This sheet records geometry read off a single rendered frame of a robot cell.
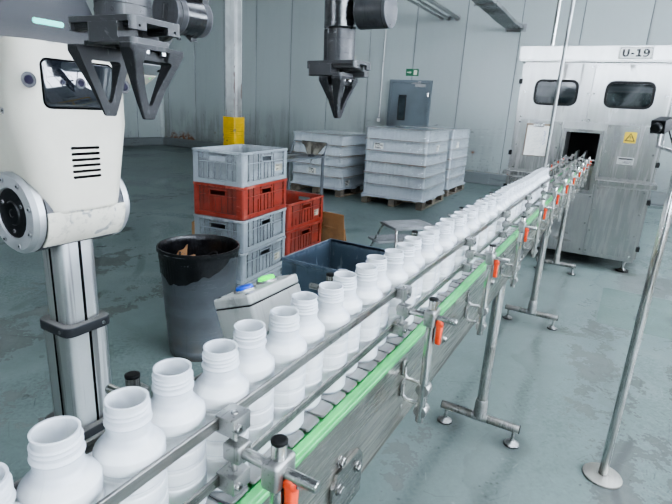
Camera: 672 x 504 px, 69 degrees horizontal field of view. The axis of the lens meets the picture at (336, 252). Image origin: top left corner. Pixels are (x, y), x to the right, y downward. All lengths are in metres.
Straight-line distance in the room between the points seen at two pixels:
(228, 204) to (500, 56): 8.73
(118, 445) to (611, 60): 5.29
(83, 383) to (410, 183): 6.65
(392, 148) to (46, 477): 7.32
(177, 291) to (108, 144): 1.73
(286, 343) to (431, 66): 11.19
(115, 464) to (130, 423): 0.03
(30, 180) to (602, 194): 5.06
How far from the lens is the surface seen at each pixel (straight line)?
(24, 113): 1.04
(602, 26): 11.13
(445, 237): 1.18
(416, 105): 11.69
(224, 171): 3.31
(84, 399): 1.28
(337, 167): 8.13
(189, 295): 2.74
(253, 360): 0.59
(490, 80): 11.30
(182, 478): 0.55
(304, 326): 0.67
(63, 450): 0.45
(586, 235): 5.58
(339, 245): 1.80
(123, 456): 0.48
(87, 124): 1.09
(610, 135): 5.47
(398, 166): 7.59
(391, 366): 0.89
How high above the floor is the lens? 1.41
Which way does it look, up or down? 16 degrees down
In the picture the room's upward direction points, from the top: 3 degrees clockwise
